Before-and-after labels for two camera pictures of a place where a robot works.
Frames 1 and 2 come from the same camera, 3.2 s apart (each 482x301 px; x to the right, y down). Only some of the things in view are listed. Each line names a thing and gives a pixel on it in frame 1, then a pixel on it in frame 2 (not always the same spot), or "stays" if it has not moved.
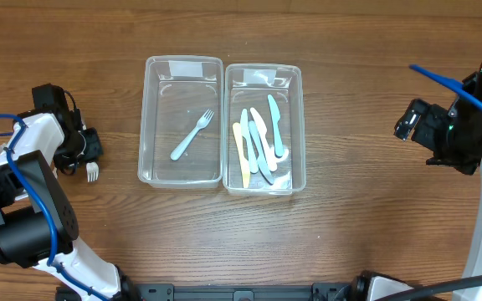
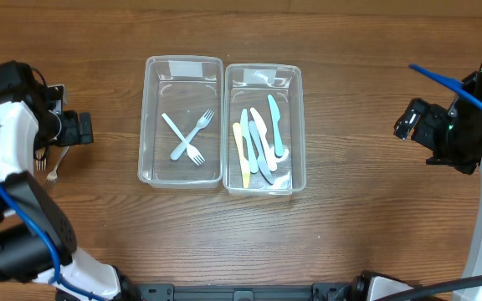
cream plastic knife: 241,153 stays
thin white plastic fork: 92,170 to 192,150
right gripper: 427,130 stays
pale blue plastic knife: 275,115 stays
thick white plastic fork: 202,123 stays
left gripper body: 89,147 to 79,129
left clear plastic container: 181,124 stays
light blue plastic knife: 248,141 stays
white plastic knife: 263,160 to 262,130
